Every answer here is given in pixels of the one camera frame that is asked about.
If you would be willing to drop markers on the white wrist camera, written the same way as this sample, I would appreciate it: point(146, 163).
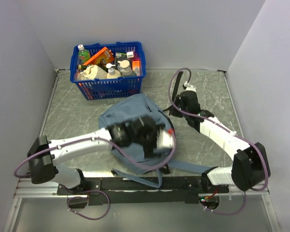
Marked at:
point(188, 87)
point(165, 139)

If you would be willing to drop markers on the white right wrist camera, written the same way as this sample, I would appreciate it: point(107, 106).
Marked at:
point(188, 87)

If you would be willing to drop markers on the grey pump bottle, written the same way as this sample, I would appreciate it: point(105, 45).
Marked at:
point(126, 69)

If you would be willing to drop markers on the blue plastic shopping basket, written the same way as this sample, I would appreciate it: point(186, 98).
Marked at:
point(109, 88)

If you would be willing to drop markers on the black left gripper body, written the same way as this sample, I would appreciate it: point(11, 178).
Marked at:
point(149, 141)

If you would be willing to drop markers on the blue student backpack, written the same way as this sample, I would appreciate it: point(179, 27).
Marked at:
point(132, 108)

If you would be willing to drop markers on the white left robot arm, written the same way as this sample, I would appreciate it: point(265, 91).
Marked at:
point(46, 157)

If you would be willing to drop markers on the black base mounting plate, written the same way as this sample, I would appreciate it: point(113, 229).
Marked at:
point(185, 189)

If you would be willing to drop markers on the cream pump bottle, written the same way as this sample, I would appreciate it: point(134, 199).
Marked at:
point(112, 72)

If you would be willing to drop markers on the black packaged item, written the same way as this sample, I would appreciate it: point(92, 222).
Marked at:
point(120, 57)

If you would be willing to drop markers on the green drink bottle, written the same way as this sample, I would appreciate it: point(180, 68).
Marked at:
point(83, 54)

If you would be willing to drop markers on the orange snack box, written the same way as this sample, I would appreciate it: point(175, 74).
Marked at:
point(103, 57)

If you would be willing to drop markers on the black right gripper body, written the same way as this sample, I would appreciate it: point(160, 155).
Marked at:
point(176, 112)

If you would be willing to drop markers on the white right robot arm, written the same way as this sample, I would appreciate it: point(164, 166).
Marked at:
point(249, 169)

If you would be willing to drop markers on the pink orange bottle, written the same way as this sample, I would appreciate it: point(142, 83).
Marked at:
point(136, 65)

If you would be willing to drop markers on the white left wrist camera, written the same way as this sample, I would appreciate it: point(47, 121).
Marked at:
point(165, 139)

